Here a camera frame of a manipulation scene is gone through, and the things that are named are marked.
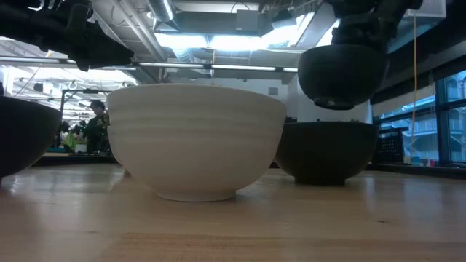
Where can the person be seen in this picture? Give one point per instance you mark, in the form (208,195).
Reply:
(97,127)

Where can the black perforated cabinet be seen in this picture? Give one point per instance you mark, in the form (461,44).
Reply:
(391,145)

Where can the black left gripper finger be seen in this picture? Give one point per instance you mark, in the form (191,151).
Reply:
(113,52)

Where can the grey ceiling box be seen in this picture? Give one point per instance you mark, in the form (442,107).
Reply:
(247,20)

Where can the small dark bowl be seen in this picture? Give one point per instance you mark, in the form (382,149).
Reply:
(340,76)

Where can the long ceiling light strip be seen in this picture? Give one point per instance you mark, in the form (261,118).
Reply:
(218,67)

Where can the white ribbed bowl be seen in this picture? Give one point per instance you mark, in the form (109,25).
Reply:
(196,142)

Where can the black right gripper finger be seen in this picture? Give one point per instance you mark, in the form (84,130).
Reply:
(358,38)

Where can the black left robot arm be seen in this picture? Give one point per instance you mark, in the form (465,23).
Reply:
(18,22)

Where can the silver ceiling duct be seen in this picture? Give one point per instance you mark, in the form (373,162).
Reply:
(162,9)

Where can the green plant in white pot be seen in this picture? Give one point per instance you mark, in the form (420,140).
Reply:
(74,140)

